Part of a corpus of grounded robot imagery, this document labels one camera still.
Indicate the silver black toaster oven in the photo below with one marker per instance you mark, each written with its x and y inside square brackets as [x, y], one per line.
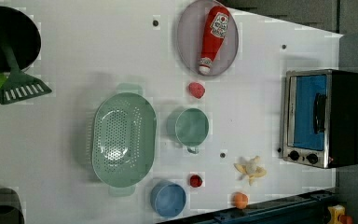
[320, 118]

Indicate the mint green mug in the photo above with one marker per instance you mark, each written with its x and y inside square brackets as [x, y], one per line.
[188, 127]

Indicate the red toy strawberry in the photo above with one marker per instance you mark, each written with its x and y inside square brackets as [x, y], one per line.
[196, 89]

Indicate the mint green oval colander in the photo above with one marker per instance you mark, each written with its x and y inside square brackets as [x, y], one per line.
[124, 139]

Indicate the small dark red fruit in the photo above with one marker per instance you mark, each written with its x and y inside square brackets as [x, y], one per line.
[195, 181]

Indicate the grey round plate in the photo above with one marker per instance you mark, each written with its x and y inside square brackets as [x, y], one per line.
[189, 36]

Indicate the blue cup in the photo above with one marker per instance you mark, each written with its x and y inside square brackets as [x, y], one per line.
[168, 199]

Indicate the peeled toy banana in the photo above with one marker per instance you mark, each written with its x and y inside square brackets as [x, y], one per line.
[251, 169]

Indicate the red ketchup bottle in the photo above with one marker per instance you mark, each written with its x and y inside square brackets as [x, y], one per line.
[215, 30]

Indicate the orange toy fruit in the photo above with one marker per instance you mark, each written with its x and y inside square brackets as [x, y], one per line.
[240, 200]

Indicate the dark green slotted spatula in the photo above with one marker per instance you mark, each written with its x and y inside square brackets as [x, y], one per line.
[19, 86]

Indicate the yellow red toy object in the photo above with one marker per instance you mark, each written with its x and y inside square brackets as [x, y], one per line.
[338, 215]

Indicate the black utensil holder cup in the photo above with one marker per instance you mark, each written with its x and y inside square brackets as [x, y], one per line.
[22, 35]

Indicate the grey cup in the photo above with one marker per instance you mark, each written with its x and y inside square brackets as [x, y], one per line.
[10, 207]

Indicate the dark blue table rail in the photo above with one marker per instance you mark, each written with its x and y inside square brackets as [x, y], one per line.
[307, 208]

